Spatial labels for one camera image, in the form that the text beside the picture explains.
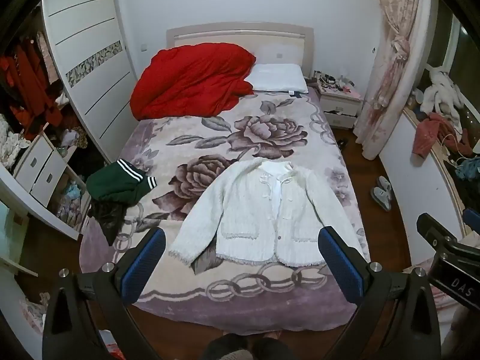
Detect person's right forearm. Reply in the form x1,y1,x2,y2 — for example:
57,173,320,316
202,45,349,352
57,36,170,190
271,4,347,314
444,305,480,360

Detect hanging red clothes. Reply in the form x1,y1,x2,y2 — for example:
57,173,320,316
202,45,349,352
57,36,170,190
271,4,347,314
0,35,62,128

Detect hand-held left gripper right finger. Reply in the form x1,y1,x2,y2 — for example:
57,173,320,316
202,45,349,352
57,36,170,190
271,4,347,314
317,226,441,360

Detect beige bed headboard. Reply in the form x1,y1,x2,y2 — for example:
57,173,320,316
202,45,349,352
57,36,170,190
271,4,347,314
166,22,314,79

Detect white pillow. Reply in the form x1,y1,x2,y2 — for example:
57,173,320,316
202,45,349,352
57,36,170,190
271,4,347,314
244,64,310,98

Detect pink floral curtain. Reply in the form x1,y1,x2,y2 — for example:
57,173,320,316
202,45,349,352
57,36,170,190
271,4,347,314
354,0,432,160

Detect white nightstand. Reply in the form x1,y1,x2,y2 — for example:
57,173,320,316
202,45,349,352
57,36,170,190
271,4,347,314
319,82,364,130

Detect floral bed blanket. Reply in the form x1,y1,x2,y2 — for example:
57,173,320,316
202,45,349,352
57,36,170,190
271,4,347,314
79,92,372,336

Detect white fuzzy jacket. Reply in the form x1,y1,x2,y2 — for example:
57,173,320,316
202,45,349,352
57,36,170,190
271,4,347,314
169,158,366,267

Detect white drawer unit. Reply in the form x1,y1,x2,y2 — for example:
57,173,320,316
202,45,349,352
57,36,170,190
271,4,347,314
13,133,81,241

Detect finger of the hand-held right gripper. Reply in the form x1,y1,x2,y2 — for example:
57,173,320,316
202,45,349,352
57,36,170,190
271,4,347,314
416,212,460,250
462,208,480,233

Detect pink floral cloth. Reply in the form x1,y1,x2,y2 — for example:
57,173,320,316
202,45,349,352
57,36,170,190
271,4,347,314
19,292,51,334

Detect clutter of small nightstand things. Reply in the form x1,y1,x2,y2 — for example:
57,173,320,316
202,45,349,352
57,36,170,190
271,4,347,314
313,70,357,92

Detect small red cloth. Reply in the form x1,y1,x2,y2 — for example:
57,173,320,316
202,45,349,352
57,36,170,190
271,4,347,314
101,339,126,360

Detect green garment with white stripes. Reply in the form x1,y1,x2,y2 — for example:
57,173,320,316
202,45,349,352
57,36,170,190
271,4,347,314
87,159,158,203

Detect teal cloth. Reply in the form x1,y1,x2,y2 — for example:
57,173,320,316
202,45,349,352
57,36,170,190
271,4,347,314
454,157,480,184

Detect white curved window ledge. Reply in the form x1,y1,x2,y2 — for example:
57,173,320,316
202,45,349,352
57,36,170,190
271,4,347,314
379,101,480,241

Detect white plush toy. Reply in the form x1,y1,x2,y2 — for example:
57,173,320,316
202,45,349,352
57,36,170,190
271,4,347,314
420,68,466,121

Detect red garment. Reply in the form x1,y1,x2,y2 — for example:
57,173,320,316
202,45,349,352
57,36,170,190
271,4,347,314
412,112,473,158

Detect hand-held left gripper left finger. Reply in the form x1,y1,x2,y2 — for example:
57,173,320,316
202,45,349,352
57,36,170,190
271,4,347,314
42,227,167,360

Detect white wardrobe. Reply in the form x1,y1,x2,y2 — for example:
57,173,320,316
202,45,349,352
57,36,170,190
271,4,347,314
0,0,137,241

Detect dark cloth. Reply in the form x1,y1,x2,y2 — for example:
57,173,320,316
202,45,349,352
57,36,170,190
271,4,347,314
89,200,126,246

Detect red quilt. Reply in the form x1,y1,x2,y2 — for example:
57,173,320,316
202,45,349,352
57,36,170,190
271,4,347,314
130,43,257,121

